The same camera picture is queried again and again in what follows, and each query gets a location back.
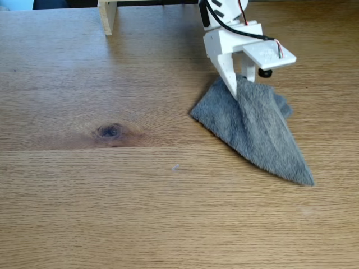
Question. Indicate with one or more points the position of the dark furniture behind table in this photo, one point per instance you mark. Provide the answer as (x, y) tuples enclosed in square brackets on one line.
[(53, 3)]

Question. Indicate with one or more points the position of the cream wooden base board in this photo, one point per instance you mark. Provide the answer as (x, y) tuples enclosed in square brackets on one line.
[(108, 16)]

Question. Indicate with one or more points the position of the grey terry cloth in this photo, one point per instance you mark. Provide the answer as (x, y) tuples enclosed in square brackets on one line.
[(252, 129)]

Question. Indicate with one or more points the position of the black camera lens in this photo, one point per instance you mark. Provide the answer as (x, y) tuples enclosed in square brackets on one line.
[(265, 73)]

